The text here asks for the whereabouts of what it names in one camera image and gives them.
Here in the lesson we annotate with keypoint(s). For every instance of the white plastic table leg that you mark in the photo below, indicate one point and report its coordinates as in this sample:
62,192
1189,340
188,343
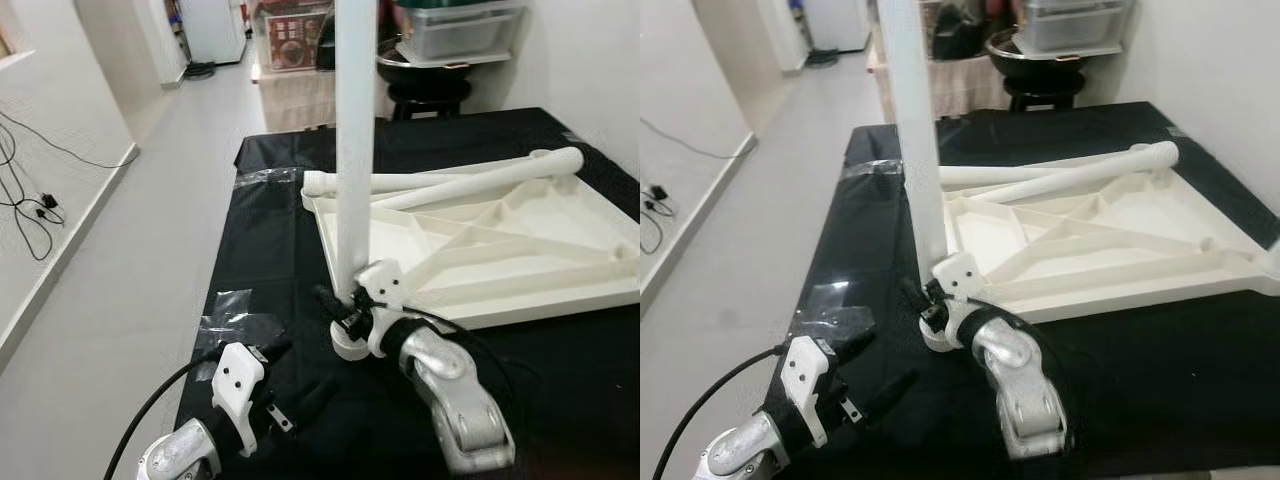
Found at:
420,182
1000,176
355,130
912,130
1080,172
480,180

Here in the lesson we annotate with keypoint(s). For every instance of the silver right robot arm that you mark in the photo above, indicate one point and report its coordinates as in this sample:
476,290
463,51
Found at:
1020,390
455,400

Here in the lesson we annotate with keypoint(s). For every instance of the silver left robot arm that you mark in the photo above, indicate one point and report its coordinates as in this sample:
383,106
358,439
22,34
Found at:
740,450
180,455

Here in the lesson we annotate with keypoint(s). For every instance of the black table cloth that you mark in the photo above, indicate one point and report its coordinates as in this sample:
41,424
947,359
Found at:
880,250
280,250

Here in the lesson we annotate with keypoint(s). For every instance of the clear tape strip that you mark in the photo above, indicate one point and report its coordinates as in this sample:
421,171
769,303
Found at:
270,177
875,168

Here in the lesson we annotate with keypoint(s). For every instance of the white plastic table top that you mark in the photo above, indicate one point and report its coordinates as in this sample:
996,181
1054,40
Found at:
540,235
1150,225

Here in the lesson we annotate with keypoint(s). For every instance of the beige tablecloth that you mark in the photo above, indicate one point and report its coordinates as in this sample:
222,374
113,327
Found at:
970,92
300,100

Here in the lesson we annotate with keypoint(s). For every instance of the black round stool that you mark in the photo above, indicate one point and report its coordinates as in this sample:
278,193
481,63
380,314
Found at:
1045,95
430,102

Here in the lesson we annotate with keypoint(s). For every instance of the small black bundle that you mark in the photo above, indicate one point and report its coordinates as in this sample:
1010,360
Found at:
200,70
821,58

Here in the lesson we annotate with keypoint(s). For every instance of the black bag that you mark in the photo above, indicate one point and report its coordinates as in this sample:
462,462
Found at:
962,32
328,45

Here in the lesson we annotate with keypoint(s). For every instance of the red printed box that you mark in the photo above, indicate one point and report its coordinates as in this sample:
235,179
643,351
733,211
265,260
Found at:
290,40

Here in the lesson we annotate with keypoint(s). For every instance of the white fridge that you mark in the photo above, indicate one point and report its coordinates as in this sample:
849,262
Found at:
835,25
212,30

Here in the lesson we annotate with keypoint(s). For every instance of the clear plastic storage box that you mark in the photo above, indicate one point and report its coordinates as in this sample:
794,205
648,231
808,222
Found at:
460,35
1075,28

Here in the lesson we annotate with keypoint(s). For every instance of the green round lid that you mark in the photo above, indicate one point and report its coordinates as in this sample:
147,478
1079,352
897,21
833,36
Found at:
460,5

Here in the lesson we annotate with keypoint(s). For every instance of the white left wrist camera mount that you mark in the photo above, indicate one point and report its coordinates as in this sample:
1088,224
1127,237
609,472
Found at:
238,380
803,370

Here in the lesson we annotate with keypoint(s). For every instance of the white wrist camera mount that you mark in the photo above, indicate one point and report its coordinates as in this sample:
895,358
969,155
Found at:
385,282
958,272
803,370
238,380

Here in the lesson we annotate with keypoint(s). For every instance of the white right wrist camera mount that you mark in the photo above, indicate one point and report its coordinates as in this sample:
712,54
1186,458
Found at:
385,282
958,272

